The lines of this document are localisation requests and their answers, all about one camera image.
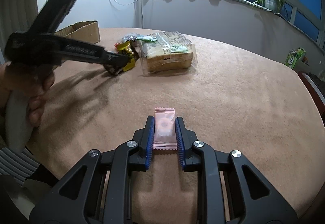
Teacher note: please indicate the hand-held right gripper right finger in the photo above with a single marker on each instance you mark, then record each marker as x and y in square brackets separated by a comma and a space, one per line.
[180, 145]

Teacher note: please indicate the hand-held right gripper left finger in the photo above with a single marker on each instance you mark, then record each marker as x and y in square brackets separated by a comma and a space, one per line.
[150, 142]

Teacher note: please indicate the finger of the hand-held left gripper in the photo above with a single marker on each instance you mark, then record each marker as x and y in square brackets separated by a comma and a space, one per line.
[113, 69]
[115, 56]

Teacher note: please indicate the yellow snack packet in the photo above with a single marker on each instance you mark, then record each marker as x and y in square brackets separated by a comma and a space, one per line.
[125, 46]

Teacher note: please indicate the pink candy packet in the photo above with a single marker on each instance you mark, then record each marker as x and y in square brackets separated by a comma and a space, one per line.
[165, 125]

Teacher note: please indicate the cardboard box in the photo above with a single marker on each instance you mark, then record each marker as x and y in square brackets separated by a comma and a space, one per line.
[83, 32]

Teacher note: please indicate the clear packet of sliced bread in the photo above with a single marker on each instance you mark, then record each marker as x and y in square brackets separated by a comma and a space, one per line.
[167, 59]

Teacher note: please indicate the person's left hand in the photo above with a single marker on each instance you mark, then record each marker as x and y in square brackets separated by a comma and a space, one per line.
[30, 79]

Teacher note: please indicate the green clear snack packet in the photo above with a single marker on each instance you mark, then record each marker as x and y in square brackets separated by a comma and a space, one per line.
[129, 37]

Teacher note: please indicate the grey ribbed radiator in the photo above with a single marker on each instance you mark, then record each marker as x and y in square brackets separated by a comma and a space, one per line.
[12, 163]

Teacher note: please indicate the green carton box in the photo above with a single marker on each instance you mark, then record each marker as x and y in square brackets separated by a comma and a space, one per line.
[294, 58]

